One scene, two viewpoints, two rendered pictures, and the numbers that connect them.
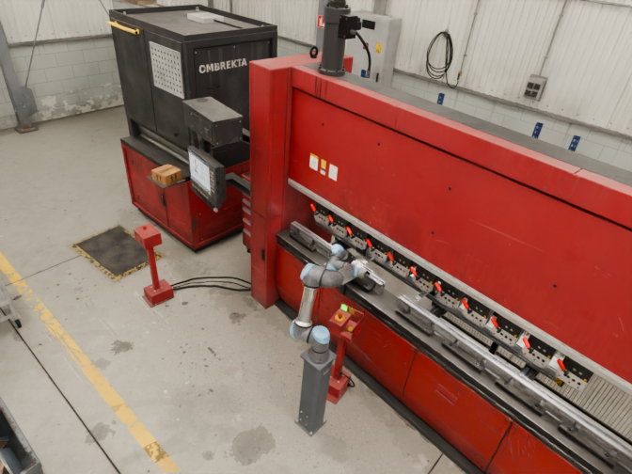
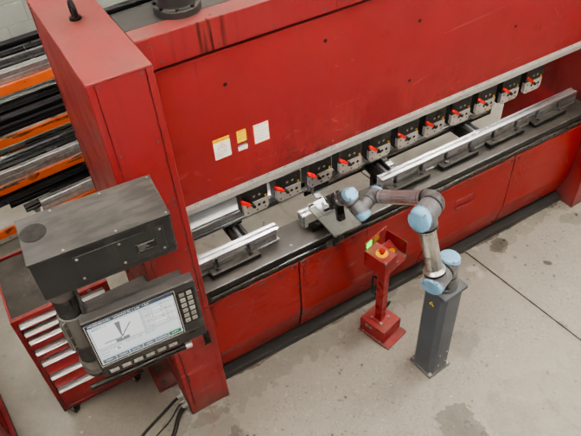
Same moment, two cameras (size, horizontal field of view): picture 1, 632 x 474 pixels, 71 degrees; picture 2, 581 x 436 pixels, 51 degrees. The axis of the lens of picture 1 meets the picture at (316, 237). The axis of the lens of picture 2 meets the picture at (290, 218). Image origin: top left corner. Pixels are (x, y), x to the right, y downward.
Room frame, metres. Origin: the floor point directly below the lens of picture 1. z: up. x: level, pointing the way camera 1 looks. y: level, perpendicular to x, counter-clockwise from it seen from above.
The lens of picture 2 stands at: (2.14, 2.17, 3.41)
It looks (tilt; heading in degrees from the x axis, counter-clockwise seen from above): 44 degrees down; 288
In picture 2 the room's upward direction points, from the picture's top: 4 degrees counter-clockwise
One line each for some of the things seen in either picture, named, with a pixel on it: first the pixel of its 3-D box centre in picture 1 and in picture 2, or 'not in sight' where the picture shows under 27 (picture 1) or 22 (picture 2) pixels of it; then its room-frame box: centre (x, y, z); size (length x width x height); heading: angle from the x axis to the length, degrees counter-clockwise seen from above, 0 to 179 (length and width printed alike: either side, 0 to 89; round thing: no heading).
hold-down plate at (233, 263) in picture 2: (302, 242); (235, 263); (3.14, 0.11, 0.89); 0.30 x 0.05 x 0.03; 46
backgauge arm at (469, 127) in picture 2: (537, 362); (451, 118); (2.10, -1.60, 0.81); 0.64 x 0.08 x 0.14; 136
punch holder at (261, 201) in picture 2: (324, 213); (252, 195); (3.06, -0.05, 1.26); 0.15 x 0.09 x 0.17; 46
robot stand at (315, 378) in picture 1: (314, 390); (437, 325); (2.01, -0.09, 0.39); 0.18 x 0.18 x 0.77; 51
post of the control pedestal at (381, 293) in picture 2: (339, 355); (382, 291); (2.37, -0.28, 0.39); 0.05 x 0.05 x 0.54; 60
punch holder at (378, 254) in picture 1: (381, 248); (346, 155); (2.64, -0.48, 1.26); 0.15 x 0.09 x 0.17; 46
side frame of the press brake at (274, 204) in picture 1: (295, 190); (145, 232); (3.57, 0.22, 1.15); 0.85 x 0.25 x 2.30; 136
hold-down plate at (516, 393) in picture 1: (519, 396); (504, 137); (1.75, -1.33, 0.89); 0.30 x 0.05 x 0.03; 46
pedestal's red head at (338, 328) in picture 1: (345, 323); (385, 252); (2.37, -0.28, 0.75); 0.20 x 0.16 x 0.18; 60
